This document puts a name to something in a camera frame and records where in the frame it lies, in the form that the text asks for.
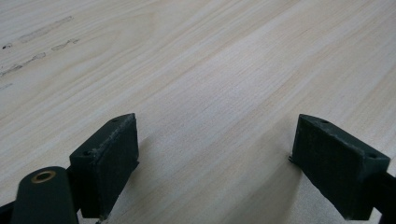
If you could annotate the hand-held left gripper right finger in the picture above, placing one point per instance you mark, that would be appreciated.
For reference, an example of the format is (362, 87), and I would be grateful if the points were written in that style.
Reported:
(333, 165)

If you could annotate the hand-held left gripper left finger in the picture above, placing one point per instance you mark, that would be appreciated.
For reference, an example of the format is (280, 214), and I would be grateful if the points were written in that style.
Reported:
(106, 165)

